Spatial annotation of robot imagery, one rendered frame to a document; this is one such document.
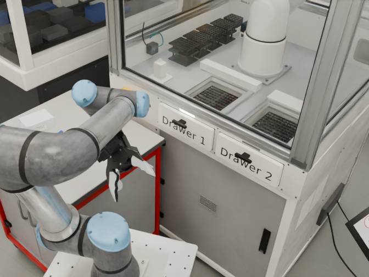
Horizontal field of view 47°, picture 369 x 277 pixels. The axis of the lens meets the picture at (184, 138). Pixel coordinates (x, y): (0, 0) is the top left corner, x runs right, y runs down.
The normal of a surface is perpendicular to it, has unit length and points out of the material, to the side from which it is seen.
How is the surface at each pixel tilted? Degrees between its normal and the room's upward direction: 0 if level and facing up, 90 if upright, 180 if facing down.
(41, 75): 90
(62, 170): 82
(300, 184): 90
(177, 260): 0
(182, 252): 0
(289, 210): 90
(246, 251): 90
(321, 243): 1
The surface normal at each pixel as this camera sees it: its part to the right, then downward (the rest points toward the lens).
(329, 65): -0.63, 0.46
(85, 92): -0.15, -0.29
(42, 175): 0.15, 0.53
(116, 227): 0.13, -0.78
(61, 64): 0.77, 0.43
